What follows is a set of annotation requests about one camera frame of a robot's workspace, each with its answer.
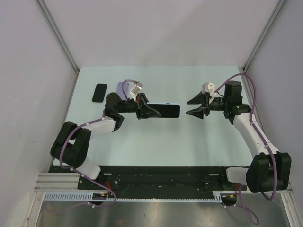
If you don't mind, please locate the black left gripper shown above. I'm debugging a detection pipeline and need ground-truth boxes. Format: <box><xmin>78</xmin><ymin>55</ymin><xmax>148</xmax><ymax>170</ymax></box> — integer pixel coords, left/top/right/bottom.
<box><xmin>116</xmin><ymin>93</ymin><xmax>161</xmax><ymax>120</ymax></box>

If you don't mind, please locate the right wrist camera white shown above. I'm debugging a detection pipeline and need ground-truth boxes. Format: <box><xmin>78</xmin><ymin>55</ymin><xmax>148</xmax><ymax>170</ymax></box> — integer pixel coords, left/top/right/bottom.
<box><xmin>201</xmin><ymin>82</ymin><xmax>217</xmax><ymax>98</ymax></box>

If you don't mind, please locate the aluminium corner frame post left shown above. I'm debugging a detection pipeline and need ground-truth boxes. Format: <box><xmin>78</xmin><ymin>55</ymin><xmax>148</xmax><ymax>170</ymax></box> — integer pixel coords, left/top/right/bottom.
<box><xmin>35</xmin><ymin>0</ymin><xmax>80</xmax><ymax>75</ymax></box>

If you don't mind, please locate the black smartphone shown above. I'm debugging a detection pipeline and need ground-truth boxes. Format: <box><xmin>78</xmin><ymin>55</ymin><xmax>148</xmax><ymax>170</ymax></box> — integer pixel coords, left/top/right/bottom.
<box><xmin>92</xmin><ymin>84</ymin><xmax>107</xmax><ymax>103</ymax></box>

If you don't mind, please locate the aluminium corner frame post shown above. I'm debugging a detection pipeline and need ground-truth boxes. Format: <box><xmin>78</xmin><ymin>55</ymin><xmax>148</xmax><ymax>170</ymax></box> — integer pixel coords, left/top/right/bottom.
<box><xmin>242</xmin><ymin>0</ymin><xmax>288</xmax><ymax>72</ymax></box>
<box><xmin>35</xmin><ymin>0</ymin><xmax>80</xmax><ymax>75</ymax></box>

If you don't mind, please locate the aluminium corner frame post right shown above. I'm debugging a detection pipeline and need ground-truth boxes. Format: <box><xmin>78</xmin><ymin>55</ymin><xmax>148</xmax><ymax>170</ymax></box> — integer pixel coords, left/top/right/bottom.
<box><xmin>242</xmin><ymin>0</ymin><xmax>288</xmax><ymax>72</ymax></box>

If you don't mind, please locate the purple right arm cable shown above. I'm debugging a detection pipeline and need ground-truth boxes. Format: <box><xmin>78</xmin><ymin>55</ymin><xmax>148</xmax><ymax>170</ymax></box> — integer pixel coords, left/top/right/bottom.
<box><xmin>214</xmin><ymin>72</ymin><xmax>278</xmax><ymax>224</ymax></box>

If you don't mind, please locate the aluminium front rail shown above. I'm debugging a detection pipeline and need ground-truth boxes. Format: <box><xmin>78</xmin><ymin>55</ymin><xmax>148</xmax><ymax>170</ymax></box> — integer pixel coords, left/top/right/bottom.
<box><xmin>34</xmin><ymin>172</ymin><xmax>292</xmax><ymax>192</ymax></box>

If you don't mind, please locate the lilac phone case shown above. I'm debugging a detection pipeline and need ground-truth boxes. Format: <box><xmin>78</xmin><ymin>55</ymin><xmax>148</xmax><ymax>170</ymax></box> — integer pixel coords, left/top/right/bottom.
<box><xmin>116</xmin><ymin>82</ymin><xmax>129</xmax><ymax>100</ymax></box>

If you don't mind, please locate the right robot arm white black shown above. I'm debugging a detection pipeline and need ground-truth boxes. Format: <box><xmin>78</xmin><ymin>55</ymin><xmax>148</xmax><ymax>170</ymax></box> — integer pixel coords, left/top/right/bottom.
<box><xmin>186</xmin><ymin>81</ymin><xmax>292</xmax><ymax>193</ymax></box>

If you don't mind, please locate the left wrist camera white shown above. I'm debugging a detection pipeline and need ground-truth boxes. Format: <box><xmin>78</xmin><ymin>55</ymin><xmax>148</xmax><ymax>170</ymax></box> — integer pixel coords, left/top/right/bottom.
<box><xmin>130</xmin><ymin>81</ymin><xmax>143</xmax><ymax>100</ymax></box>

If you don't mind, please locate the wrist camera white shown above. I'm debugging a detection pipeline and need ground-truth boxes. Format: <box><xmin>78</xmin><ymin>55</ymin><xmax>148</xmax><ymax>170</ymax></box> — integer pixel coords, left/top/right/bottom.
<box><xmin>130</xmin><ymin>81</ymin><xmax>143</xmax><ymax>100</ymax></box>
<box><xmin>201</xmin><ymin>82</ymin><xmax>217</xmax><ymax>98</ymax></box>

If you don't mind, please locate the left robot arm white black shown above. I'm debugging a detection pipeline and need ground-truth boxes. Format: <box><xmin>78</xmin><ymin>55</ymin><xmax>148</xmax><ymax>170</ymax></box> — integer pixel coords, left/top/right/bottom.
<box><xmin>50</xmin><ymin>92</ymin><xmax>161</xmax><ymax>189</ymax></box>

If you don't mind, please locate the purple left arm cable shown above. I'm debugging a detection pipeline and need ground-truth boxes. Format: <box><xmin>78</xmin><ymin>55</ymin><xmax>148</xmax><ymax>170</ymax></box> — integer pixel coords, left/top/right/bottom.
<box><xmin>45</xmin><ymin>79</ymin><xmax>139</xmax><ymax>215</ymax></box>

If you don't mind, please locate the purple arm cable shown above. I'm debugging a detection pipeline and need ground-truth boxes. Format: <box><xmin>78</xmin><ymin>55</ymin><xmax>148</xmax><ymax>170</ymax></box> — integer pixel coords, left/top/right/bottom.
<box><xmin>214</xmin><ymin>72</ymin><xmax>278</xmax><ymax>224</ymax></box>
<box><xmin>45</xmin><ymin>79</ymin><xmax>139</xmax><ymax>215</ymax></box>

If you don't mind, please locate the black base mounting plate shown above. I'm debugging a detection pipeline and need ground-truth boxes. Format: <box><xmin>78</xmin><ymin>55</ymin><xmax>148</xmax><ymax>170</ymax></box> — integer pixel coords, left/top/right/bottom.
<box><xmin>48</xmin><ymin>165</ymin><xmax>276</xmax><ymax>199</ymax></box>

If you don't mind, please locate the black phone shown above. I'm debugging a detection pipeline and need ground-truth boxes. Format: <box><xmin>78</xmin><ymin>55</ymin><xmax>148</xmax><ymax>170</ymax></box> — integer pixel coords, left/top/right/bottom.
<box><xmin>147</xmin><ymin>102</ymin><xmax>180</xmax><ymax>118</ymax></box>

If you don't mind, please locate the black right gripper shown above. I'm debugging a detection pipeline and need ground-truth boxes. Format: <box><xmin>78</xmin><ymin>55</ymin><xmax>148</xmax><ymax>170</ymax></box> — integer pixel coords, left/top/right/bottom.
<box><xmin>186</xmin><ymin>90</ymin><xmax>229</xmax><ymax>119</ymax></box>

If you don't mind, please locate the white slotted cable duct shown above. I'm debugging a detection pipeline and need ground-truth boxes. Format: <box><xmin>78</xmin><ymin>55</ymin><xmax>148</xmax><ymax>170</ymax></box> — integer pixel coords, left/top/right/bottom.
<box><xmin>44</xmin><ymin>192</ymin><xmax>237</xmax><ymax>203</ymax></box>

